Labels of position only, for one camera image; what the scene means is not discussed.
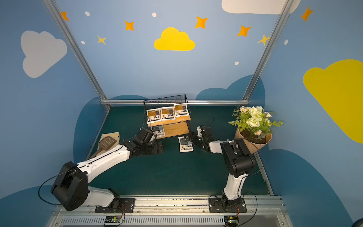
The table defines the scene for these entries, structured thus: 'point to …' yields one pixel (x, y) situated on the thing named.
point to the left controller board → (112, 219)
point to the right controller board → (231, 221)
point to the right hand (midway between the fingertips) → (188, 137)
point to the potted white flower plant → (254, 126)
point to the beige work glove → (115, 135)
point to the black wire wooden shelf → (179, 126)
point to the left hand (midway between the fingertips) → (159, 147)
